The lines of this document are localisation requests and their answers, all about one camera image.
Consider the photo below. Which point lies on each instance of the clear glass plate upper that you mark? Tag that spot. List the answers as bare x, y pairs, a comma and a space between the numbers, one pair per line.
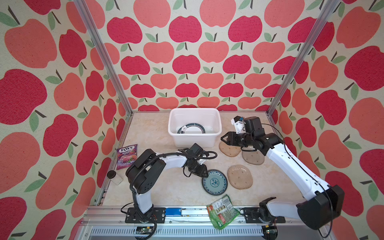
230, 151

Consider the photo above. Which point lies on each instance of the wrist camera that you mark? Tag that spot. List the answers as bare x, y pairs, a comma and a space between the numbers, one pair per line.
246, 125
195, 150

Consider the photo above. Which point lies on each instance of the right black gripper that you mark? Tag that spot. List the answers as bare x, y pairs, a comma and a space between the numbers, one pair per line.
230, 138

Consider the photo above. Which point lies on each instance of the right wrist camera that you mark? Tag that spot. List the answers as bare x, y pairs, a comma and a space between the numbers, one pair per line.
246, 125

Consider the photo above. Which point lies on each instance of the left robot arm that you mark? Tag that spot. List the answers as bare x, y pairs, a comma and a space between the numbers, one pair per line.
146, 170

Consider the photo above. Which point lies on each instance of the purple candy bag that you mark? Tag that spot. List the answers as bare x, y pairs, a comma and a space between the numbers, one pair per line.
126, 156

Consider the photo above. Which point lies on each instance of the white plastic bin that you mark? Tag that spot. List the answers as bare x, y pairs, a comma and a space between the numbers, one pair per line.
209, 118

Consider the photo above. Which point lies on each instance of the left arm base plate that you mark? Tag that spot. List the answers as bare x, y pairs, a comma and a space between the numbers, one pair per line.
153, 215

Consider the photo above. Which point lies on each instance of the green snack packet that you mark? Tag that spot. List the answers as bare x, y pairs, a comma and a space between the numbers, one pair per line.
222, 212

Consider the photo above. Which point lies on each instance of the clear glass plate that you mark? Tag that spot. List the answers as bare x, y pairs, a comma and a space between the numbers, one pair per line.
230, 151
253, 158
240, 177

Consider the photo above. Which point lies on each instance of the clear glass plate lower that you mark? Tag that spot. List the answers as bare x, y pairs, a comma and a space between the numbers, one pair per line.
240, 177

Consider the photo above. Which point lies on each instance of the teal patterned small plate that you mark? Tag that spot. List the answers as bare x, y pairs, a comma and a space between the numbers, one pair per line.
216, 183

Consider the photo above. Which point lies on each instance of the right aluminium corner post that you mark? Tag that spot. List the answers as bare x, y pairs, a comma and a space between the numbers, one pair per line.
326, 12

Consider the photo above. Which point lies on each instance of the small clear bottle black cap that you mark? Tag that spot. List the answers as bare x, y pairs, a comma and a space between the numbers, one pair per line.
114, 177

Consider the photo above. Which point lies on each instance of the blue label block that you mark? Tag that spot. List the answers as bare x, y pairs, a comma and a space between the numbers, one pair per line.
173, 212

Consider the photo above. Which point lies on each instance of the clear glass plate right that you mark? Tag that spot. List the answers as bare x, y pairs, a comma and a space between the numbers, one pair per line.
253, 158

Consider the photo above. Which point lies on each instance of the left aluminium corner post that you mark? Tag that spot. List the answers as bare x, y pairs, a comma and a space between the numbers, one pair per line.
103, 53

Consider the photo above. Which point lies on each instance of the aluminium front rail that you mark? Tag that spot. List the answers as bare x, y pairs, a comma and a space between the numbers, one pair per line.
193, 224

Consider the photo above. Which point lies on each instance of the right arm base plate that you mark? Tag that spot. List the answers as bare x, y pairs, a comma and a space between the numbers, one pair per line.
260, 216

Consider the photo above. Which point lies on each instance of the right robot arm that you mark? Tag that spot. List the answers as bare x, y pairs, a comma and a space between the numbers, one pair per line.
321, 202

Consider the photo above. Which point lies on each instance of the aluminium corner post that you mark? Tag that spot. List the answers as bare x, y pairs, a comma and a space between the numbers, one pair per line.
326, 12
103, 53

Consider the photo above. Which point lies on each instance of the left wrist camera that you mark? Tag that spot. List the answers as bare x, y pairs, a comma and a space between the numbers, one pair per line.
195, 150

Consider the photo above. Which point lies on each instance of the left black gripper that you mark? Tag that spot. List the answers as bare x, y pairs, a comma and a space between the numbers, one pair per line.
201, 172

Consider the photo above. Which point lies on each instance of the white plate red green stripes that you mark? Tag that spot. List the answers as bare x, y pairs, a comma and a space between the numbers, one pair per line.
191, 128

